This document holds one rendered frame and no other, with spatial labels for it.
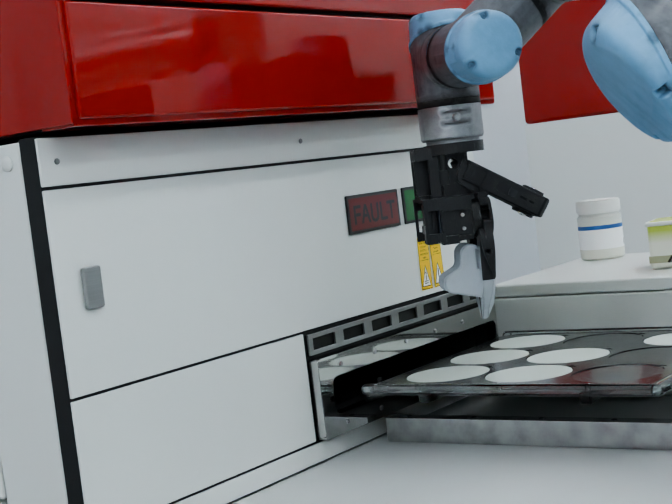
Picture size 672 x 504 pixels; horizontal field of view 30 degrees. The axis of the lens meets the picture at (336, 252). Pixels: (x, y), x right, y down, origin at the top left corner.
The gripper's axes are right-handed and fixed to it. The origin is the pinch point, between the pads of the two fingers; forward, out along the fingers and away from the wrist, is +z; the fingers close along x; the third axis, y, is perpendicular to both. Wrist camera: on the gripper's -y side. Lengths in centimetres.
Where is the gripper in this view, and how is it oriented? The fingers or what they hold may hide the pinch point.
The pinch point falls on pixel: (489, 306)
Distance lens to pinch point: 151.5
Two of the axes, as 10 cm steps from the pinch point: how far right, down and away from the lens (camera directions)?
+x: 1.0, 0.5, -9.9
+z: 1.2, 9.9, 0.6
